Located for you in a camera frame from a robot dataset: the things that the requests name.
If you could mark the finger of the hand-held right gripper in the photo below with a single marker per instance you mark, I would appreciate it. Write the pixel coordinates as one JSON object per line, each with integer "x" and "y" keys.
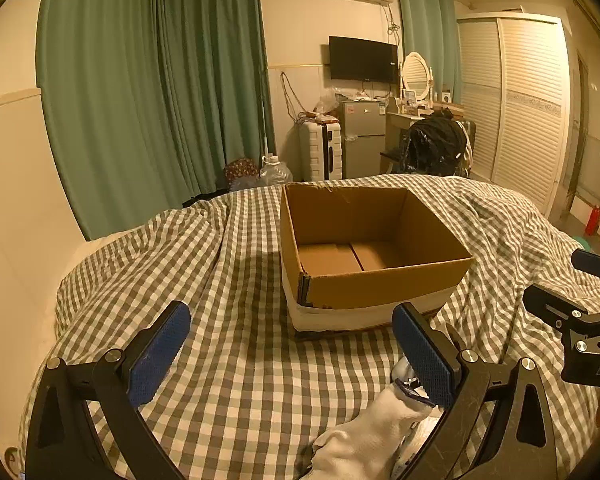
{"x": 594, "y": 262}
{"x": 550, "y": 305}

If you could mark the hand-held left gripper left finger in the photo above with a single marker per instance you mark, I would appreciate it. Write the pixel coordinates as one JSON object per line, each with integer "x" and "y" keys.
{"x": 162, "y": 355}

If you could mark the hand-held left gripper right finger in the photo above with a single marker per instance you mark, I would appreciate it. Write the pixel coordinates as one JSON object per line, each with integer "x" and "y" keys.
{"x": 427, "y": 362}

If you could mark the small white purple packet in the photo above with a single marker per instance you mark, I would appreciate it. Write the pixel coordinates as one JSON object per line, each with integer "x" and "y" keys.
{"x": 404, "y": 379}

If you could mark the cardboard box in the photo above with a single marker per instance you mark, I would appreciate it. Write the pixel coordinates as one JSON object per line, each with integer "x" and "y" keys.
{"x": 380, "y": 285}

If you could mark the white sock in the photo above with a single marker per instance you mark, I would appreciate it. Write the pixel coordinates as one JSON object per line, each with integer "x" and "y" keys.
{"x": 362, "y": 440}

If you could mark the green round stool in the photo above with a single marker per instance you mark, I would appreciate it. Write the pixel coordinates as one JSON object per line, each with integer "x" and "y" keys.
{"x": 581, "y": 243}

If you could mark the red fire extinguisher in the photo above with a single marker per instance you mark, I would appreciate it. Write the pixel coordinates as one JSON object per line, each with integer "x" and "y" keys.
{"x": 593, "y": 221}

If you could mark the grey white checked blanket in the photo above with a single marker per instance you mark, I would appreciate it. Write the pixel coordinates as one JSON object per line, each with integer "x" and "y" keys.
{"x": 240, "y": 320}

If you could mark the white louvred wardrobe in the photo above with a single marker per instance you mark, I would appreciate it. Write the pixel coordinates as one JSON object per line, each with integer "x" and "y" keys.
{"x": 525, "y": 110}

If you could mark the black jacket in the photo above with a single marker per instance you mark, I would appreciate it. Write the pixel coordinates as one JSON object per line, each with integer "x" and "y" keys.
{"x": 437, "y": 142}

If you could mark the floral fabric bag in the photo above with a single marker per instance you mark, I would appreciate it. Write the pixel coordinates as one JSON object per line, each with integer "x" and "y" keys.
{"x": 240, "y": 169}

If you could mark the dark wooden chair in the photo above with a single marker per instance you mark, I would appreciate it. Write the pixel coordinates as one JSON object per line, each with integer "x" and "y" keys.
{"x": 392, "y": 155}

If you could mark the clear water jug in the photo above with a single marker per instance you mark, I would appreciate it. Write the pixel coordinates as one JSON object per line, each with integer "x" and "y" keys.
{"x": 275, "y": 172}

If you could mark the small silver fridge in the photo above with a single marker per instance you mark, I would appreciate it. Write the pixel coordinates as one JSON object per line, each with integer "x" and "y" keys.
{"x": 362, "y": 140}

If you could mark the white hard suitcase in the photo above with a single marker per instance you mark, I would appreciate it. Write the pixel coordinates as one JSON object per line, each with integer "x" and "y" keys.
{"x": 320, "y": 152}

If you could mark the wooden dressing table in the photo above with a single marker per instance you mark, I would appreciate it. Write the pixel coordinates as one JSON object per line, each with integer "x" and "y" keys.
{"x": 397, "y": 122}

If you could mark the thin white pole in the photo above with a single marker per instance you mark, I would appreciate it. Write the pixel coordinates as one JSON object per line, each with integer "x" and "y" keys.
{"x": 266, "y": 130}

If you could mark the white oval vanity mirror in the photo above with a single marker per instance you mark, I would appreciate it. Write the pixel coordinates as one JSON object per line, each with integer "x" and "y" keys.
{"x": 415, "y": 74}

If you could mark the wide green curtain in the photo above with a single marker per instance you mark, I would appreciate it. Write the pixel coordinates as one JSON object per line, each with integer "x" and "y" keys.
{"x": 100, "y": 100}

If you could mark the clear plastic bag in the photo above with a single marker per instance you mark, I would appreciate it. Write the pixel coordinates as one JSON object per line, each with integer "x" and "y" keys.
{"x": 328, "y": 100}

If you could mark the narrow green curtain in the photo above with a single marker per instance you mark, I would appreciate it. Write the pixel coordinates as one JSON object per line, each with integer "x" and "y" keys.
{"x": 427, "y": 20}

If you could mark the small white photo frame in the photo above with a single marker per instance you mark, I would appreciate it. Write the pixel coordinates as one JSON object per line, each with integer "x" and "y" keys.
{"x": 409, "y": 96}

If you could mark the black wall television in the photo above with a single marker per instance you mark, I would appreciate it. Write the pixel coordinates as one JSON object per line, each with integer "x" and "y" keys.
{"x": 362, "y": 59}

